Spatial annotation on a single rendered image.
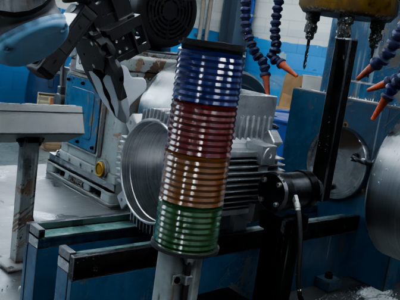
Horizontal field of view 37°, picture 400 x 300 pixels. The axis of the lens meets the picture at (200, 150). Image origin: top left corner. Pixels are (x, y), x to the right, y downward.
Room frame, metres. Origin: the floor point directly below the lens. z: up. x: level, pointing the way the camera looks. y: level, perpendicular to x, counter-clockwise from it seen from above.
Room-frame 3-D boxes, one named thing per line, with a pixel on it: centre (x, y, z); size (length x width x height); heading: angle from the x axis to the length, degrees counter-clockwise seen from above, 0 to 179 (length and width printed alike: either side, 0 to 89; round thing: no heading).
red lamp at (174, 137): (0.53, 0.00, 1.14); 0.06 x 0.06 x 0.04
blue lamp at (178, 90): (0.53, 0.00, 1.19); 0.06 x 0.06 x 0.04
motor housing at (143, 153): (0.93, 0.00, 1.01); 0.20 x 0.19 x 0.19; 131
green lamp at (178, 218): (0.53, 0.00, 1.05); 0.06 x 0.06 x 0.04
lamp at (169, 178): (0.53, 0.00, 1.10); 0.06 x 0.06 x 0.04
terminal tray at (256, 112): (0.96, -0.03, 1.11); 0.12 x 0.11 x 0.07; 131
